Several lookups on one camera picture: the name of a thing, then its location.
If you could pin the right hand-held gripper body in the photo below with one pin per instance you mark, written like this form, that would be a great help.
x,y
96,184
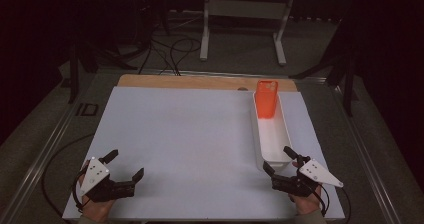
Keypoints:
x,y
316,172

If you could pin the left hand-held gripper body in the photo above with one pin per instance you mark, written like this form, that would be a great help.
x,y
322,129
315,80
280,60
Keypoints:
x,y
95,175

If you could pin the long white plastic tray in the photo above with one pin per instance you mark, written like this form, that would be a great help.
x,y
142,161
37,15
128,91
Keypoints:
x,y
273,140

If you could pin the orange phone case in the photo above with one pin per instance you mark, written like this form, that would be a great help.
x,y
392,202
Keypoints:
x,y
266,100

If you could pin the person's right hand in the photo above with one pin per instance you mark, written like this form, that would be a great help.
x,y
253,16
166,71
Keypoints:
x,y
306,204

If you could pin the person's left hand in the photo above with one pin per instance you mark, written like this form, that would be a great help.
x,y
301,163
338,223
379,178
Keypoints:
x,y
96,210

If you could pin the white board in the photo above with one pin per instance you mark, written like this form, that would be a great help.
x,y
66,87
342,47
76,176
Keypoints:
x,y
200,150

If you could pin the black stand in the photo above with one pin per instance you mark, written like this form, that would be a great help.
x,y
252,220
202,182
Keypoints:
x,y
73,80
348,90

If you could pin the white metal stand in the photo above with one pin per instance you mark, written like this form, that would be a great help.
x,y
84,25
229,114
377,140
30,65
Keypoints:
x,y
246,9

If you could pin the metal floor rail frame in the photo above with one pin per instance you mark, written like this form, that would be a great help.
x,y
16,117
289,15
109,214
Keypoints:
x,y
33,175

